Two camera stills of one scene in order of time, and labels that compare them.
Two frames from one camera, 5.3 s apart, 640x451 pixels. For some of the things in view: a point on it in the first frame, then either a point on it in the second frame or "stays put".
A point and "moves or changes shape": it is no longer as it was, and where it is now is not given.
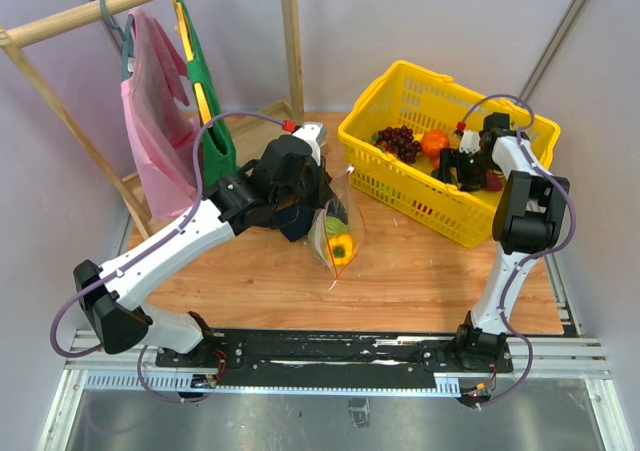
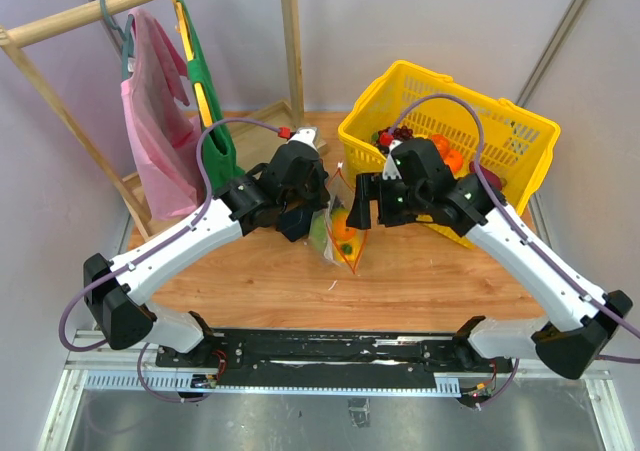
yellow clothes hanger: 181,27 stays put
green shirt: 218,156 stays put
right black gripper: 453,158 → 372,186
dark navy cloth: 294,220 stays put
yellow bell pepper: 341,248 moves or changes shape
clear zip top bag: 336,230 stays put
